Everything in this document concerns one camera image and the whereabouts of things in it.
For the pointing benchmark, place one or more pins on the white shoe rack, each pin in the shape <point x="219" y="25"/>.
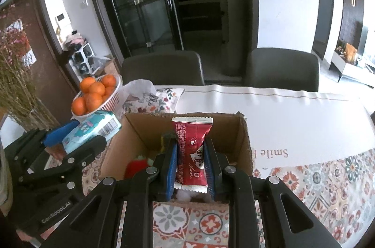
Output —
<point x="83" y="59"/>

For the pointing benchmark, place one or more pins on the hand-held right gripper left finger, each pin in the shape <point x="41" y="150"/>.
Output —
<point x="172" y="174"/>

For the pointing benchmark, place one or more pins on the pile of oranges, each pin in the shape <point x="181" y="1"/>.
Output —
<point x="93" y="89"/>

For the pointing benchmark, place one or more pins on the dried flower bunch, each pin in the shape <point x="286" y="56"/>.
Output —
<point x="17" y="95"/>

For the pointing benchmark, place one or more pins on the cardboard box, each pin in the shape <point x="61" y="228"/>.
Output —
<point x="140" y="130"/>

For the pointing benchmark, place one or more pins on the white low cabinet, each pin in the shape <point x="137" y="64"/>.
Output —
<point x="351" y="69"/>

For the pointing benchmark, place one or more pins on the white intercom panel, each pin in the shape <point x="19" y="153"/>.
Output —
<point x="62" y="18"/>

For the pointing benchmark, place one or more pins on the floral printed cushion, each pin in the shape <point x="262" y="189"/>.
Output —
<point x="152" y="100"/>

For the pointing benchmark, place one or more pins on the pile of clothes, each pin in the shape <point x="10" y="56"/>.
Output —
<point x="73" y="40"/>

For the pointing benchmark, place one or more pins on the red fluffy pompom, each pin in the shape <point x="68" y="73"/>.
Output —
<point x="134" y="169"/>

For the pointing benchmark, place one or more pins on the white light switch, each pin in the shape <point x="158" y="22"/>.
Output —
<point x="84" y="3"/>

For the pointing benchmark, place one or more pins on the blue tissue pack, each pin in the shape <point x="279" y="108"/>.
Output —
<point x="90" y="126"/>

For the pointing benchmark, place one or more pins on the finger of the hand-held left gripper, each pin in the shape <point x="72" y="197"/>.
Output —
<point x="88" y="148"/>
<point x="58" y="133"/>

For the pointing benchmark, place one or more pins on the patterned tablecloth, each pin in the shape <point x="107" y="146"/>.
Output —
<point x="307" y="192"/>

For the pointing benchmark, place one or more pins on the brown wooden door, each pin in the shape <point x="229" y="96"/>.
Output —
<point x="49" y="60"/>

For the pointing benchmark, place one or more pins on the wall poster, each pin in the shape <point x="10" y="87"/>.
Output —
<point x="16" y="37"/>

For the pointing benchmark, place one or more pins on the white plastic basket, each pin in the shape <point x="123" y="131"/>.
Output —
<point x="112" y="98"/>

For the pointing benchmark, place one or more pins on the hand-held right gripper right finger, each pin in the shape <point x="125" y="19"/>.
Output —
<point x="209" y="171"/>

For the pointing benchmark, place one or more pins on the red snack packet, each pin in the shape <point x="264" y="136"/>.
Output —
<point x="192" y="142"/>

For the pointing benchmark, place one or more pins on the dark interior door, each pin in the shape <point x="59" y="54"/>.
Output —
<point x="323" y="7"/>

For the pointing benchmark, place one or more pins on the dark grey chair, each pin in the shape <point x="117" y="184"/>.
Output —
<point x="161" y="69"/>
<point x="281" y="69"/>

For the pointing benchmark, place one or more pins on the white printed table cover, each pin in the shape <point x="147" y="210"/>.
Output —
<point x="278" y="125"/>

